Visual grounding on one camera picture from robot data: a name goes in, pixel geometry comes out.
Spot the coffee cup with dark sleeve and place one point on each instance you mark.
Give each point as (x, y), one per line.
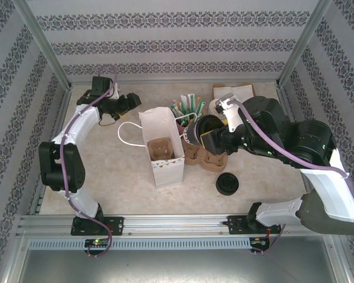
(194, 134)

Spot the green white stirrer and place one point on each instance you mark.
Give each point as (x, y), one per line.
(200, 106)
(176, 107)
(183, 101)
(191, 101)

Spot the black plastic cup lid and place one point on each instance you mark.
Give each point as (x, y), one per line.
(228, 184)

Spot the white paper carrier bag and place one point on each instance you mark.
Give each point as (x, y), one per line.
(168, 174)

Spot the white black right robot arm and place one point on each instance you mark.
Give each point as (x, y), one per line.
(327, 188)

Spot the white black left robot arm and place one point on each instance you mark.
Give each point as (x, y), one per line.
(76, 126)

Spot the pink stirrer holder cup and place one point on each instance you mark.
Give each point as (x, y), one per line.
(180, 126)

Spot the brown cardboard napkin tray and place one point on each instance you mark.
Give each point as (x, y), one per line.
(218, 86)

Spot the white paper napkin stack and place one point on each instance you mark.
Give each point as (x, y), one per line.
(242, 92)

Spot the small circuit board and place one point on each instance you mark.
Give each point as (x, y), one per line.
(97, 242)
(259, 241)

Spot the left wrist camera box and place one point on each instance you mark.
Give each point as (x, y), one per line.
(100, 85)

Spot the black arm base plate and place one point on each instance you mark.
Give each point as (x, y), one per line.
(236, 225)
(116, 225)

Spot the aluminium frame post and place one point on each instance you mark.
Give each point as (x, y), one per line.
(304, 41)
(44, 44)

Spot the grey metal base plate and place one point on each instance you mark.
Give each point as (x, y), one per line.
(177, 268)

